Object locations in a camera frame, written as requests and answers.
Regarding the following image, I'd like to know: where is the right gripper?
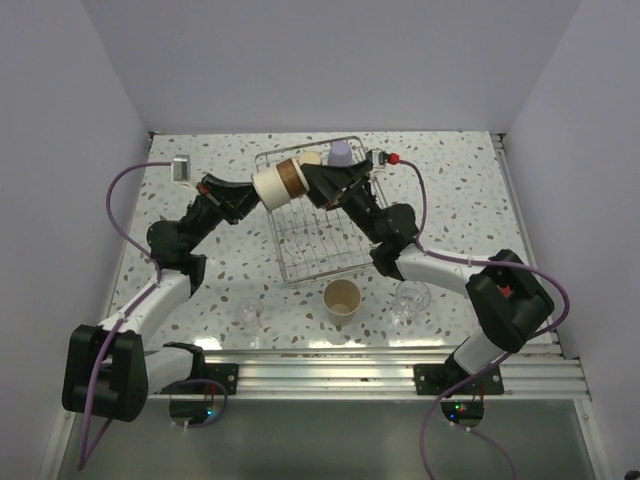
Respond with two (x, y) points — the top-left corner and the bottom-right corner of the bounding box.
(291, 160), (384, 245)

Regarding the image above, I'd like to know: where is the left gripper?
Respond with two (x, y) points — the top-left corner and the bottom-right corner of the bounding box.
(181, 173), (271, 254)

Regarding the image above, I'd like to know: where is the metal-lined cup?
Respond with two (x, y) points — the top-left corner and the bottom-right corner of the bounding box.
(252, 158), (309, 212)
(297, 151), (322, 166)

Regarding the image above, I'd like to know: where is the lavender plastic cup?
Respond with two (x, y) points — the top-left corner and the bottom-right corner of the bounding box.
(327, 140), (354, 167)

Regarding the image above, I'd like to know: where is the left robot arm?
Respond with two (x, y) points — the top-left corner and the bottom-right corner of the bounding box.
(62, 174), (259, 422)

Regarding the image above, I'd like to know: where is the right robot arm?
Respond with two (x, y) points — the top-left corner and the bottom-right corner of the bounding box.
(301, 161), (555, 395)

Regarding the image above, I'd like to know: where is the tan paper cup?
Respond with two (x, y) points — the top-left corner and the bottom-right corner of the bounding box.
(323, 279), (362, 327)

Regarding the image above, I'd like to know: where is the clear glass front left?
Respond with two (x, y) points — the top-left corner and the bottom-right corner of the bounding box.
(235, 298), (264, 332)

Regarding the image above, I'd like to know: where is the clear glass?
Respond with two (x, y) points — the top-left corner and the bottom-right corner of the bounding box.
(392, 281), (432, 324)
(235, 298), (264, 332)

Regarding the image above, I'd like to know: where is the clear glass front right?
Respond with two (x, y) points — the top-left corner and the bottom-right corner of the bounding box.
(392, 281), (432, 324)

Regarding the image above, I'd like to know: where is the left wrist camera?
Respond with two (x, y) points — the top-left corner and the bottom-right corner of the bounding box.
(171, 155), (191, 185)

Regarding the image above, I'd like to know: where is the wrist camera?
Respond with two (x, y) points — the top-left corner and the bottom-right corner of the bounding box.
(171, 155), (191, 185)
(366, 149), (402, 168)

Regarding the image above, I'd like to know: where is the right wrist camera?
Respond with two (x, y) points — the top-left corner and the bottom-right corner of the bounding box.
(366, 149), (402, 168)

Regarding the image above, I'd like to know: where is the wire dish rack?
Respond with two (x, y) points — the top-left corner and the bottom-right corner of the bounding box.
(255, 135), (388, 287)

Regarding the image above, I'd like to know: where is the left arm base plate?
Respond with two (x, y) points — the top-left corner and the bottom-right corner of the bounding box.
(149, 363), (240, 395)

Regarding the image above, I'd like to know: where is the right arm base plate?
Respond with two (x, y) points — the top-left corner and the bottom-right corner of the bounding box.
(413, 363), (505, 396)

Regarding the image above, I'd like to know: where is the aluminium frame rail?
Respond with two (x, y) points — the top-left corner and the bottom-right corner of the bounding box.
(203, 345), (590, 400)

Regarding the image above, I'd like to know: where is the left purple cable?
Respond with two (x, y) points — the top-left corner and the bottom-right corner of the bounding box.
(77, 160), (229, 471)

